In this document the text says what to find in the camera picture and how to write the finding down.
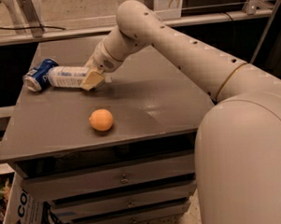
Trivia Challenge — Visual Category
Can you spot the white box in background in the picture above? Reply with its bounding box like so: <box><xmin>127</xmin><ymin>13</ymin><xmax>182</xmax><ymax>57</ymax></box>
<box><xmin>153</xmin><ymin>0</ymin><xmax>183</xmax><ymax>10</ymax></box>

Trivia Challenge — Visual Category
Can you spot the clear plastic bottle white label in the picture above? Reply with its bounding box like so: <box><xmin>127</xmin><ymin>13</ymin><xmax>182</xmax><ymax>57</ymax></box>
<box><xmin>48</xmin><ymin>66</ymin><xmax>90</xmax><ymax>88</ymax></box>

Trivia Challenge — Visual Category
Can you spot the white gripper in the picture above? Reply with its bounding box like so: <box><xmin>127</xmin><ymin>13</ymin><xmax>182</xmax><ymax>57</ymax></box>
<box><xmin>80</xmin><ymin>41</ymin><xmax>122</xmax><ymax>91</ymax></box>

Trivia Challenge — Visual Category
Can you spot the blue pepsi can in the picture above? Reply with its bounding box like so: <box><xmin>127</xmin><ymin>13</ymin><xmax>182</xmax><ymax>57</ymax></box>
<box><xmin>22</xmin><ymin>58</ymin><xmax>58</xmax><ymax>92</ymax></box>

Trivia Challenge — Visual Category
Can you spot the white cardboard box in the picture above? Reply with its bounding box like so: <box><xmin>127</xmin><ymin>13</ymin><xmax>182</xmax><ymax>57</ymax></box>
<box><xmin>3</xmin><ymin>174</ymin><xmax>43</xmax><ymax>224</ymax></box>

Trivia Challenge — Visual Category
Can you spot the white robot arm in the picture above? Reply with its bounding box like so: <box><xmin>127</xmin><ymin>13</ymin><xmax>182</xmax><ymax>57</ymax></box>
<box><xmin>81</xmin><ymin>0</ymin><xmax>281</xmax><ymax>224</ymax></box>

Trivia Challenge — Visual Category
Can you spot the metal frame rail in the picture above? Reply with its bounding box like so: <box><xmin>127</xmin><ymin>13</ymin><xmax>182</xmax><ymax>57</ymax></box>
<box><xmin>0</xmin><ymin>0</ymin><xmax>281</xmax><ymax>44</ymax></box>

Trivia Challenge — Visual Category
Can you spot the orange fruit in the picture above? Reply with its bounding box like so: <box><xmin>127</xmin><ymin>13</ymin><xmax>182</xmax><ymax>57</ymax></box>
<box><xmin>90</xmin><ymin>109</ymin><xmax>114</xmax><ymax>132</ymax></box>

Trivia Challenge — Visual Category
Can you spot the grey drawer cabinet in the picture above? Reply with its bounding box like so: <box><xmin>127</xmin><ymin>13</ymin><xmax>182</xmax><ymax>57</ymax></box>
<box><xmin>0</xmin><ymin>48</ymin><xmax>212</xmax><ymax>224</ymax></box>

